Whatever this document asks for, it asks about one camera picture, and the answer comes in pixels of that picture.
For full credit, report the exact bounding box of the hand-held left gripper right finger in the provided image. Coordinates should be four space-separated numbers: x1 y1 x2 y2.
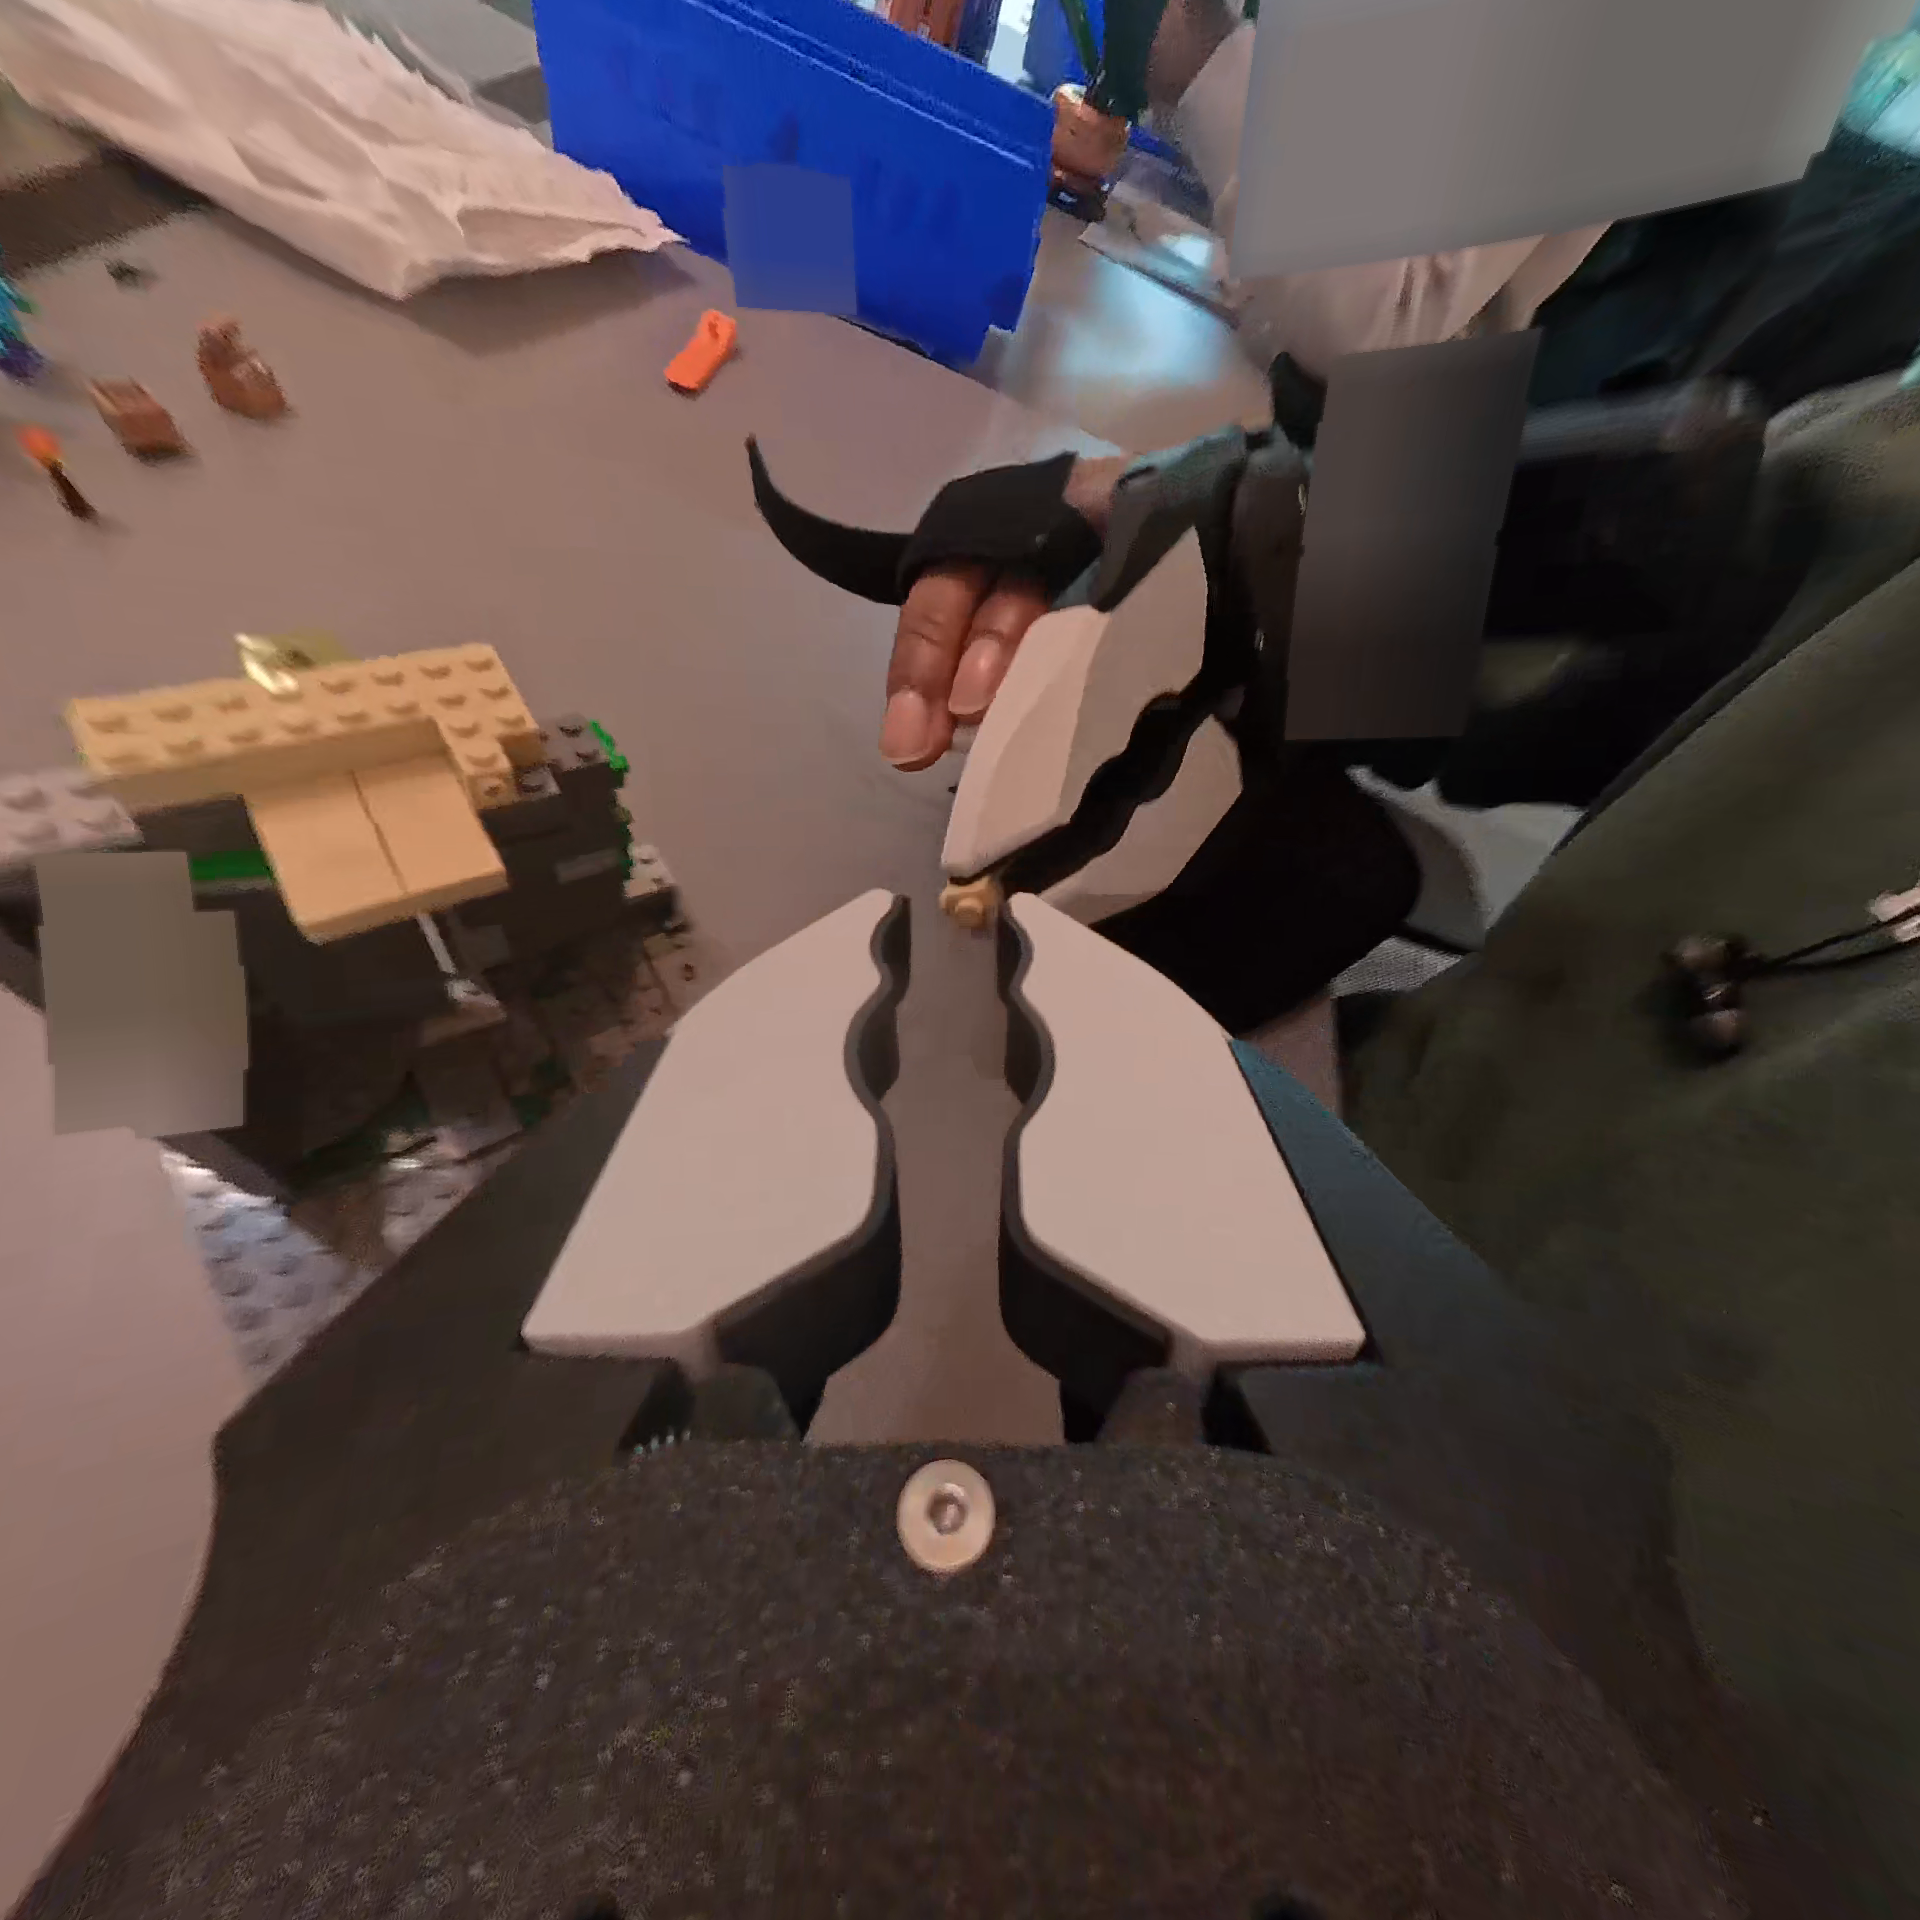
994 898 1368 1429

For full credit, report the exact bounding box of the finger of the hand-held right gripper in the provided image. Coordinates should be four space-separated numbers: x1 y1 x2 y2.
943 529 1213 883
1002 717 1243 925

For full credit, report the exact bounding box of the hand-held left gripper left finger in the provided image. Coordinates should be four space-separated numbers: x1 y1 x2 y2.
519 887 914 1429

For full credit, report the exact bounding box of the toy brick building model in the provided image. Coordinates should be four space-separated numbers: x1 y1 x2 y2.
0 638 700 1389

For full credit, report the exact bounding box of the grey desk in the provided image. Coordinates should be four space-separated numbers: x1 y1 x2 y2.
0 193 1351 1804

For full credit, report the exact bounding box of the person's right hand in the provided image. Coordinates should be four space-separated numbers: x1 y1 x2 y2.
879 562 1055 772

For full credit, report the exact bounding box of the person's green sweatshirt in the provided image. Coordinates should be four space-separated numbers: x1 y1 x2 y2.
1343 91 1920 1920

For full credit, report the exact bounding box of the blue plastic bin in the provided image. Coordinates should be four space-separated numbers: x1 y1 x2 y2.
530 0 1055 366

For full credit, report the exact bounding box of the notched brown toy piece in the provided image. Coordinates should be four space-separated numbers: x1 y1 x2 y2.
198 315 291 418

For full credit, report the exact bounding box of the crumpled white paper bag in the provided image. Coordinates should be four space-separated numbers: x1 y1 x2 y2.
0 0 683 304

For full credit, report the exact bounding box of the small brown toy cube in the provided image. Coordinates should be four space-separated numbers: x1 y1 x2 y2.
85 375 191 464

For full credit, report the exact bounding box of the small orange toy torch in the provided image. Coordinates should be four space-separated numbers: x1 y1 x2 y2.
15 423 103 521

